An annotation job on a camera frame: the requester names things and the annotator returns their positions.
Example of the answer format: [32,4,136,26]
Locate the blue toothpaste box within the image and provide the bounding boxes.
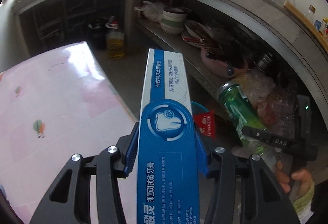
[137,49,200,223]

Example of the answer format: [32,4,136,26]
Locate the green plastic bottle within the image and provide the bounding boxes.
[217,81,277,171]

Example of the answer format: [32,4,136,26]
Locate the person's right hand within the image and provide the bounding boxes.
[275,161,314,201]

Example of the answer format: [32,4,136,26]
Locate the red white snack bag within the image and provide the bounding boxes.
[194,111,216,139]

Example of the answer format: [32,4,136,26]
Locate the clear bag yellow noodles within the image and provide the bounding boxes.
[234,69,296,139]

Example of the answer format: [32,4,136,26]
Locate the blue mesh waste basket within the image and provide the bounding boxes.
[191,101,209,115]

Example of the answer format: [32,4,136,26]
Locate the steel cup on shelf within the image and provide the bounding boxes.
[257,52,272,71]

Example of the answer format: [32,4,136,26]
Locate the pink basin with utensils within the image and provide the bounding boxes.
[201,48,248,78]

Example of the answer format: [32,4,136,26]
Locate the perforated metal shelf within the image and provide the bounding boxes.
[134,19,228,99]

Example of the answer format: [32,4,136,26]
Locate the yellow cooking oil bottle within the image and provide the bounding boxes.
[106,21,124,60]

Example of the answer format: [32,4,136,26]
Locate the wooden condiment shelf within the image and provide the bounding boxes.
[284,1,328,52]

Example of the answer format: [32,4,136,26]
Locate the blue label sauce bottle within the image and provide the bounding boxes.
[314,20,322,31]

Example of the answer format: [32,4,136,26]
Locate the dark jar under counter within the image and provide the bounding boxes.
[87,17,108,50]

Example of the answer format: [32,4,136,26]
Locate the stack of plates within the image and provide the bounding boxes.
[181,20,219,48]

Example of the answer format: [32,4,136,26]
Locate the brown sauce bottle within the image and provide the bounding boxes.
[304,5,316,23]

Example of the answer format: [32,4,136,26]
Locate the stack of white bowls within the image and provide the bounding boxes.
[160,7,187,35]

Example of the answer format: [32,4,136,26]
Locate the white plastic bag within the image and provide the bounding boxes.
[134,1,167,23]

